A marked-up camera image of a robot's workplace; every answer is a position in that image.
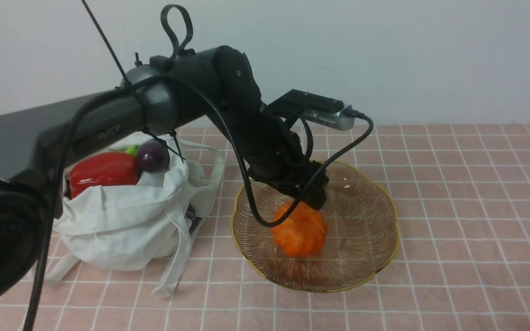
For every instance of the purple toy eggplant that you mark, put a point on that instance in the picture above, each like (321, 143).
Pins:
(152, 156)

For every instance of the green toy vegetable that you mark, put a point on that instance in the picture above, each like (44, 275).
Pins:
(132, 150)

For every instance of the red toy bell pepper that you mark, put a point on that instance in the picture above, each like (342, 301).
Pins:
(105, 169)

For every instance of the orange toy pumpkin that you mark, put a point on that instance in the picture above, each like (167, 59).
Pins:
(302, 234)

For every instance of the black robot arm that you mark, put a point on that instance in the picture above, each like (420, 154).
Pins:
(38, 144)

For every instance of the amber glass ribbed plate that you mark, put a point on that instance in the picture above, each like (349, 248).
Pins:
(363, 237)

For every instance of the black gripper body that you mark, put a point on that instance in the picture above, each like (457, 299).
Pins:
(306, 184)

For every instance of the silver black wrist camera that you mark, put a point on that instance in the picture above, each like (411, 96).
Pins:
(296, 105)

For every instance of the white cloth bag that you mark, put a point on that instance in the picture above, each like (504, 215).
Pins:
(123, 228)

